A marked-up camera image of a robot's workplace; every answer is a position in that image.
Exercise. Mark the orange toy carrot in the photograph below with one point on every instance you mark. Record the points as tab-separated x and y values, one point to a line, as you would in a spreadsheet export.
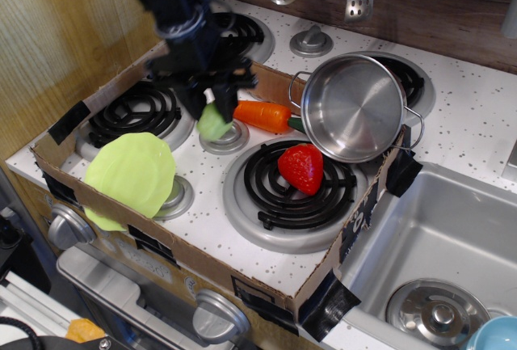
271	117

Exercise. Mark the front grey stove knob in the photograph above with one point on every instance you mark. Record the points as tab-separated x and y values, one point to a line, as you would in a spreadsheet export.
178	202

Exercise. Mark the black burner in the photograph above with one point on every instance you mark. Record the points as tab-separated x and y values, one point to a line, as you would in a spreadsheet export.
268	211
416	83
143	108
243	36

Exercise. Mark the back grey stove knob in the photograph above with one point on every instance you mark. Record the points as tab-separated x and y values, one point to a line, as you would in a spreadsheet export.
311	43

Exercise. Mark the grey oven knob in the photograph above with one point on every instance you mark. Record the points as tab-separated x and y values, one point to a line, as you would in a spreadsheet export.
216	319
67	228

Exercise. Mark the centre grey stove knob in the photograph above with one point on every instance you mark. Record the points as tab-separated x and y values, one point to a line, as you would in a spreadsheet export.
231	142

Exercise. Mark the back right black burner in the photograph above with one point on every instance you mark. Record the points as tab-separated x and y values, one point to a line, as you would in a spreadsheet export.
416	83

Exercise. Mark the back left black burner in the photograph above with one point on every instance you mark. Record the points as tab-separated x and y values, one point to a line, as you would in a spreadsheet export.
243	36

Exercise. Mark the grey oven door handle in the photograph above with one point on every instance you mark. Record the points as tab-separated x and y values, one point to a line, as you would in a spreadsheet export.
136	311

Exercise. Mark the light blue bowl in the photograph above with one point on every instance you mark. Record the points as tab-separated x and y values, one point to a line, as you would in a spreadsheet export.
498	334

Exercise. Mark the front left black burner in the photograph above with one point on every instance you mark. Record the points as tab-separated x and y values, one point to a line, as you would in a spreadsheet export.
143	108

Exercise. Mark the light green toy broccoli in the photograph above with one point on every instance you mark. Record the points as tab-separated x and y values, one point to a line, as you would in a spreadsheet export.
212	125

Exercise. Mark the small stainless steel pot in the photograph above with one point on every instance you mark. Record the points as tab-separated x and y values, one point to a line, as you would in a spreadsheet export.
352	109

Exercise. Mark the front right black burner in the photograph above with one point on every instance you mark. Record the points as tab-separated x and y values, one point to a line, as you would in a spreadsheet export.
268	211

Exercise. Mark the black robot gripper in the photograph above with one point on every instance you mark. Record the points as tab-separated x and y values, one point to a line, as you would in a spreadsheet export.
197	57

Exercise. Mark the metal sink drain lid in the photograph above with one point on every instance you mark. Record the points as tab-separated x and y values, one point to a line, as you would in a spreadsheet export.
437	312

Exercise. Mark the grey stove knob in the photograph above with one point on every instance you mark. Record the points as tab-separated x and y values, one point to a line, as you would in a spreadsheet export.
178	202
231	142
311	43

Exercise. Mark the grey toy sink basin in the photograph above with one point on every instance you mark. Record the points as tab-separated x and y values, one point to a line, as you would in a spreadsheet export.
447	227

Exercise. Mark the left grey oven knob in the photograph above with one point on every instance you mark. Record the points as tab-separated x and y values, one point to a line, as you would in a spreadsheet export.
67	228

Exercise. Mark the light green toy plate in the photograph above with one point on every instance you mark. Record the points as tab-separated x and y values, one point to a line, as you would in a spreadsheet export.
137	170

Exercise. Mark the orange cloth piece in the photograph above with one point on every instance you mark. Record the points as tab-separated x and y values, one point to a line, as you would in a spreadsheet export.
82	330

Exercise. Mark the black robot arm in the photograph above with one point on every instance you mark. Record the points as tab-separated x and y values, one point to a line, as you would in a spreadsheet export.
179	11

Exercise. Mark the right grey oven knob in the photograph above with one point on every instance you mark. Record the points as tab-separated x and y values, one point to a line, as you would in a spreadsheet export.
216	319

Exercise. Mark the red toy strawberry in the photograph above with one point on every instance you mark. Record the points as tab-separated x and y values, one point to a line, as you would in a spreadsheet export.
302	167

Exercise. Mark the brown cardboard fence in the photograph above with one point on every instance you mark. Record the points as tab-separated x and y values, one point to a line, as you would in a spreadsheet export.
290	299

